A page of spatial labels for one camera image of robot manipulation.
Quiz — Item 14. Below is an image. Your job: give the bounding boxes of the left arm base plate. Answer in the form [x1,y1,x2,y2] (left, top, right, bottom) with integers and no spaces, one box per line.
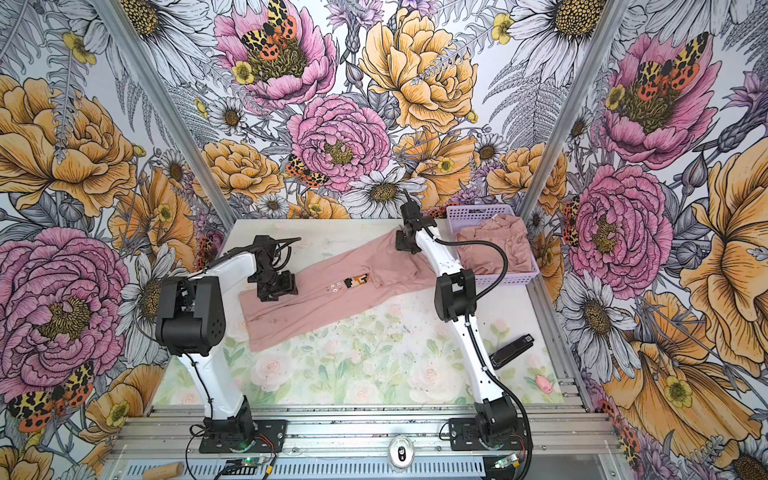
[199,419,288,454]

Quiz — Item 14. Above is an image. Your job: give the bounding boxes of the wooden cork block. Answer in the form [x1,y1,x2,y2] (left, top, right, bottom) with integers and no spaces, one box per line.
[141,462,185,480]

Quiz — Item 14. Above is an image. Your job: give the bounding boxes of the black remote-like device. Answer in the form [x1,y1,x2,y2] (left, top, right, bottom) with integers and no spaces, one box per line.
[490,334,535,370]

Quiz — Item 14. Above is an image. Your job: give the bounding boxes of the round silver button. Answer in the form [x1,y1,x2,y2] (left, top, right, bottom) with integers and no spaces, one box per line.
[387,435,415,470]

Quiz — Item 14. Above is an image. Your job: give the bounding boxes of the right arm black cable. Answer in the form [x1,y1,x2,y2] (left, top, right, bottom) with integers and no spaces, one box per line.
[403,190,534,480]

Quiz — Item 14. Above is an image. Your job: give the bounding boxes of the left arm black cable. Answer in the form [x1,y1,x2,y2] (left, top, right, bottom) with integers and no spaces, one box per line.
[182,236,302,415]

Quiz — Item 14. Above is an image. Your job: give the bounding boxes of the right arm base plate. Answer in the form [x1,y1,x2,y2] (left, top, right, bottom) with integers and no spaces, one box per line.
[447,417,529,452]

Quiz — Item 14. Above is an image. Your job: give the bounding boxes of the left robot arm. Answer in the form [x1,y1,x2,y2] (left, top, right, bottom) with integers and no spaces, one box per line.
[155,235,299,454]

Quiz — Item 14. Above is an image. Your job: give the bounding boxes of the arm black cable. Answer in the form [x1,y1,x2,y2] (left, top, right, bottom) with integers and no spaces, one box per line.
[182,236,302,415]
[403,190,534,480]

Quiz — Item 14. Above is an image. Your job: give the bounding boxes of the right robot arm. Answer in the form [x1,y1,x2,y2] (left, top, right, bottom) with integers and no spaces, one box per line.
[396,199,520,447]

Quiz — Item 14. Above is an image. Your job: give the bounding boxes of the green circuit board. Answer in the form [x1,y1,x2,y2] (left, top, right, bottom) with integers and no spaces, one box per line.
[221,457,272,476]

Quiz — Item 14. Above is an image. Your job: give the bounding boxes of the aluminium front rail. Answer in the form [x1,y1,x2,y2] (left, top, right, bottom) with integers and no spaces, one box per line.
[111,405,620,459]

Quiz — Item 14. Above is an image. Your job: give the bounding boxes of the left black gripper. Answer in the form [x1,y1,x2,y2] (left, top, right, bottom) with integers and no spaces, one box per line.
[249,266,296,302]

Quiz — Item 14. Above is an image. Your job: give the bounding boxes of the pink t-shirt with print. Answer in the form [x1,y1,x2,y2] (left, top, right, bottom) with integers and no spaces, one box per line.
[239,230,436,352]

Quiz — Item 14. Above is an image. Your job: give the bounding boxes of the pink shorts in basket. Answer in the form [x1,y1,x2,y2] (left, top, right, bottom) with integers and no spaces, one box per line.
[456,213,534,275]

